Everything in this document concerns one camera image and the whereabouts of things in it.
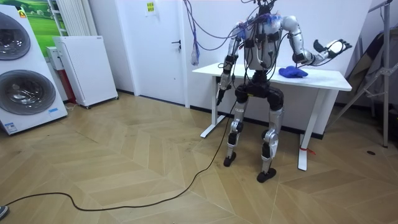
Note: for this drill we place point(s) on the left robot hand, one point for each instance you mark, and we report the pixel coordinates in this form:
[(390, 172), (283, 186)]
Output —
[(222, 91)]

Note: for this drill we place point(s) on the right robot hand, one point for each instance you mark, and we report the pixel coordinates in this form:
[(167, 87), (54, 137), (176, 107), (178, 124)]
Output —
[(333, 46)]

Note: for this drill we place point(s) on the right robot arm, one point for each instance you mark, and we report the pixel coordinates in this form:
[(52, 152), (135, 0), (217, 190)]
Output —
[(297, 39)]

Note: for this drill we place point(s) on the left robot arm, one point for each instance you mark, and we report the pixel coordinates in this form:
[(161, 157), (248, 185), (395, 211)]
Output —
[(231, 46)]

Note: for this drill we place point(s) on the white desk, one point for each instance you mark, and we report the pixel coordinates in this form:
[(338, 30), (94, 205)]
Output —
[(323, 80)]

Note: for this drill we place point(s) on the dark leaning board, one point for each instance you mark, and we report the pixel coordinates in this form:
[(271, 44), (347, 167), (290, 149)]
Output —
[(368, 59)]

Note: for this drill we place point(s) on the blue cloth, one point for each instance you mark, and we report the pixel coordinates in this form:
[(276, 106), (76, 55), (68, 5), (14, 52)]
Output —
[(292, 72)]

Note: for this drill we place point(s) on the robot body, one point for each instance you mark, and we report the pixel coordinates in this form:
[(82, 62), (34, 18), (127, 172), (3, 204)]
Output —
[(259, 59)]

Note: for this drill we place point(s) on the robot legs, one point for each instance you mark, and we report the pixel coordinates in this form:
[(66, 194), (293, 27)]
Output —
[(275, 121)]

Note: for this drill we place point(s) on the grey metal rack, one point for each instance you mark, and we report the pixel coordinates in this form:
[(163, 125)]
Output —
[(385, 77)]

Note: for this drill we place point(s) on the white door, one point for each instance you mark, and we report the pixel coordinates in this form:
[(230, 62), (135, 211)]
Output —
[(155, 62)]

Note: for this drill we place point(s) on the yellow paper notice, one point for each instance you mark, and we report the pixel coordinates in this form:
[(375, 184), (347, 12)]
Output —
[(150, 8)]

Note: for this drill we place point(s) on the dark round floor socket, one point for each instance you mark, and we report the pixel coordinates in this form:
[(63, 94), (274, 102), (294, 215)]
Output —
[(371, 152)]

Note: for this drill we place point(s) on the white perforated cabinet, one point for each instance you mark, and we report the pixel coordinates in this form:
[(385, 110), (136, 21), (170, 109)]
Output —
[(90, 68)]

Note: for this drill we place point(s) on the white radiator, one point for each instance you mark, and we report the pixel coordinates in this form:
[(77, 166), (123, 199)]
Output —
[(73, 15)]

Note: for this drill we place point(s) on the white washing machine tower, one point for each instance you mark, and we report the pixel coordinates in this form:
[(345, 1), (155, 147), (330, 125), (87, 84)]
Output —
[(31, 105)]

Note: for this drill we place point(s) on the white wall box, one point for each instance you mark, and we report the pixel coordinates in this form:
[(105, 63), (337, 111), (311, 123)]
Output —
[(54, 57)]

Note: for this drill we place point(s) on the green landscape wall poster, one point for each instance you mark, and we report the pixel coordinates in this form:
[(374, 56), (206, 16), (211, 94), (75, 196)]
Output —
[(43, 25)]

